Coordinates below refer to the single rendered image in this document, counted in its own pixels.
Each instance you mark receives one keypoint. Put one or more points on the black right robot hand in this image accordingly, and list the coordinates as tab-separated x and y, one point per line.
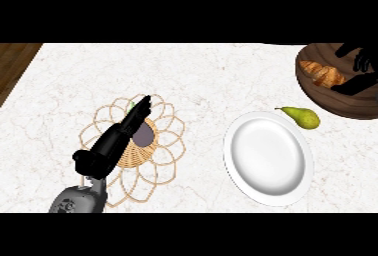
357	83

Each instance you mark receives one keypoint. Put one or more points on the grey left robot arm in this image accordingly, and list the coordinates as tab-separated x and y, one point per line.
82	198

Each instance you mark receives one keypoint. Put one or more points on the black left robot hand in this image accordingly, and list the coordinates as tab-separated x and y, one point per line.
110	146

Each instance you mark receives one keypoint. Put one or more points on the brown wooden bowl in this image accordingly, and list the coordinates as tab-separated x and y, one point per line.
340	100

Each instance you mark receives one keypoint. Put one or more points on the woven wicker placemat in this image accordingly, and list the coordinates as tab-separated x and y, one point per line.
148	156

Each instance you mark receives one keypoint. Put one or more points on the white plate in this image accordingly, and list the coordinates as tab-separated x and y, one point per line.
268	158

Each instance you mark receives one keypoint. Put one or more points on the purple eggplant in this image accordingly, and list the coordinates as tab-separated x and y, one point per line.
144	135

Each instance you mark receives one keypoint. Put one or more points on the green pear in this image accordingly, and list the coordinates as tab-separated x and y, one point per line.
305	117

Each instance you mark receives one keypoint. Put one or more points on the golden croissant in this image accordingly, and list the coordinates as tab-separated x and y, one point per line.
323	74

